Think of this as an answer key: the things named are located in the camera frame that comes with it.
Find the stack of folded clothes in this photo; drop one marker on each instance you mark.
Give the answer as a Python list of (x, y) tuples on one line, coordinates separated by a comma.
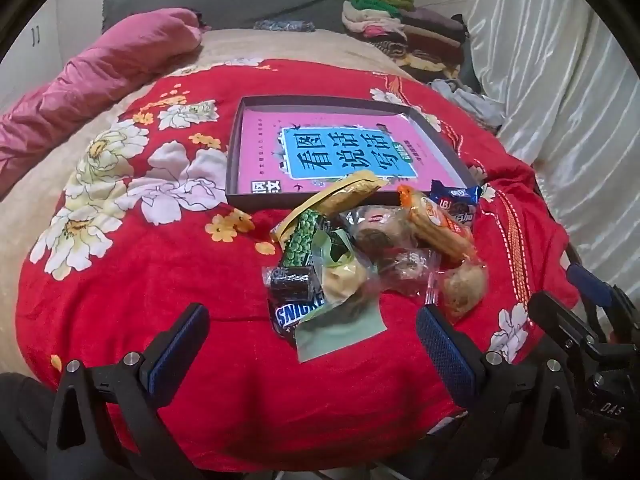
[(400, 25)]

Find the blue cookie packet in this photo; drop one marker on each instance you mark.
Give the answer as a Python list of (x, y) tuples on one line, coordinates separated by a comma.
[(457, 205)]

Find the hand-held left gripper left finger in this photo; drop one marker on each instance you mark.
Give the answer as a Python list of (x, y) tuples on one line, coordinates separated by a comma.
[(180, 355)]

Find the pink pillow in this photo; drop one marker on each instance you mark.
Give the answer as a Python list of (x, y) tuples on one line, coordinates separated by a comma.
[(100, 75)]

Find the red floral blanket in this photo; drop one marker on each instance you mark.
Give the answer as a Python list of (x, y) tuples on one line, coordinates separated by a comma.
[(150, 270)]

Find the dark cardboard box tray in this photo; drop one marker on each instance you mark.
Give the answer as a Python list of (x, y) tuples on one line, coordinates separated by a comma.
[(232, 180)]

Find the reddish clear pastry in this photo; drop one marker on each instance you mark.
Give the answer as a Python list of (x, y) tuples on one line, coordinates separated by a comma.
[(410, 267)]

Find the green pastry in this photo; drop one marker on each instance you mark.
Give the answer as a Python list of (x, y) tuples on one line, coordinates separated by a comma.
[(345, 275)]

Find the orange rice cracker packet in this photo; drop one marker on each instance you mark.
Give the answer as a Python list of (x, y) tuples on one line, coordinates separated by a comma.
[(440, 230)]

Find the green pea packet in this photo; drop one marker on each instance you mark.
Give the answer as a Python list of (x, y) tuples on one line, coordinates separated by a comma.
[(305, 240)]

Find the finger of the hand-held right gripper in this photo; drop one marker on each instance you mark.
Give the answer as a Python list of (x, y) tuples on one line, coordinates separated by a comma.
[(555, 317), (587, 280)]

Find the pink book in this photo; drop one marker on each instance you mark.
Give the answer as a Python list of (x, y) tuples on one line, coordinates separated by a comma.
[(325, 160)]

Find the white satin curtain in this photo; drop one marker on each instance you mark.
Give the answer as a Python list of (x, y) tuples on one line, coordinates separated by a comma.
[(550, 85)]

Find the small patterned grey cloth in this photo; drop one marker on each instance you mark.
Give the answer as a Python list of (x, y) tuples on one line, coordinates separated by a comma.
[(282, 25)]

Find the pile of light clothes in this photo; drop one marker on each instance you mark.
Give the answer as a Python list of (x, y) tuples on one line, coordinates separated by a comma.
[(465, 100)]

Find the beige clear pastry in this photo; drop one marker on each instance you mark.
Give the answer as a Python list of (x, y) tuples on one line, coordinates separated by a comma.
[(465, 285)]

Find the white wardrobe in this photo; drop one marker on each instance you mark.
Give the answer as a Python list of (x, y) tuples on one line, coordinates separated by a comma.
[(30, 45)]

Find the yellow snack packet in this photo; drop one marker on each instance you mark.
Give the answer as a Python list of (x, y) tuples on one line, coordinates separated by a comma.
[(350, 192)]

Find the dark purple cloth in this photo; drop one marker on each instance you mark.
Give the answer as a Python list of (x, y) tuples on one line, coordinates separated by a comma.
[(201, 19)]

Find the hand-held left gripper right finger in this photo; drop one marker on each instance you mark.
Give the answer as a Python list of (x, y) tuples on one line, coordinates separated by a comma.
[(445, 355)]

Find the dark brown clear pastry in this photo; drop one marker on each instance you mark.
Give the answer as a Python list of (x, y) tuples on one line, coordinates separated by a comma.
[(372, 232)]

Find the brown chocolate bar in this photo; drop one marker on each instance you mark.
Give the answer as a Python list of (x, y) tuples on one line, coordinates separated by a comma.
[(292, 316)]

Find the grey headboard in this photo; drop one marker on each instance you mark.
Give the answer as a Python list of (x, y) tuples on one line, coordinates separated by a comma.
[(225, 0)]

